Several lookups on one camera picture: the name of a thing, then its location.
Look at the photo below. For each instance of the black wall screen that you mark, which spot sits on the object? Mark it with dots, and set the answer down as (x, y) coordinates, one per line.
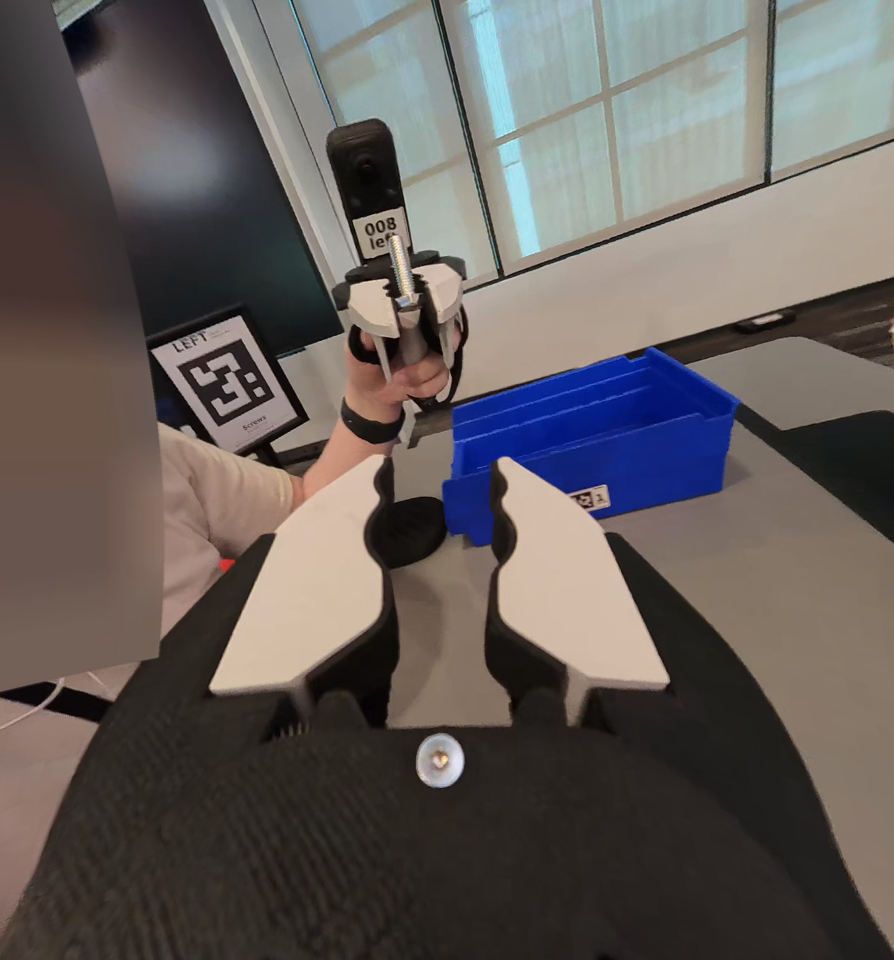
(206, 210)

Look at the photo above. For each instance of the large grid window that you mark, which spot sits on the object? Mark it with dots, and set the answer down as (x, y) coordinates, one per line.
(604, 112)

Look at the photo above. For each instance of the silver hex bolt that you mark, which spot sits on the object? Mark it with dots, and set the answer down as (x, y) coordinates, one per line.
(400, 270)

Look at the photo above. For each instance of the small black box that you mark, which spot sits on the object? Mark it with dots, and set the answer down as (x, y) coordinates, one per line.
(764, 321)

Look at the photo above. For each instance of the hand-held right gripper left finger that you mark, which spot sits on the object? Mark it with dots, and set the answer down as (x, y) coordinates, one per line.
(312, 585)

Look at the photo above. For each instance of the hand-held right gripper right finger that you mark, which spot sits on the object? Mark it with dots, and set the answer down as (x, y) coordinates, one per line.
(574, 592)

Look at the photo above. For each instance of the person's left forearm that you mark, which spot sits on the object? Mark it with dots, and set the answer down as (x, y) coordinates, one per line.
(342, 465)

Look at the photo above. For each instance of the black framed marker sign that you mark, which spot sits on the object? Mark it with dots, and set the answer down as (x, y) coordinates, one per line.
(225, 382)

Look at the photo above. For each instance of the person's left hand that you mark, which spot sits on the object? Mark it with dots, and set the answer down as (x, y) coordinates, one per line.
(375, 390)

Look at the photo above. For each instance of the black wrist band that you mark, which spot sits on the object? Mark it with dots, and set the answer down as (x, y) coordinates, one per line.
(372, 429)

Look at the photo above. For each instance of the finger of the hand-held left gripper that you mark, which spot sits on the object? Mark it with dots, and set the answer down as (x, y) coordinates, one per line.
(443, 296)
(372, 307)

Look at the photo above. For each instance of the black elbow rest pad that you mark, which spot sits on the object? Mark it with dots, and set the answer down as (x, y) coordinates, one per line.
(413, 532)

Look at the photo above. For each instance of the blue plastic bin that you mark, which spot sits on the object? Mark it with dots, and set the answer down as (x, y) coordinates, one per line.
(567, 465)

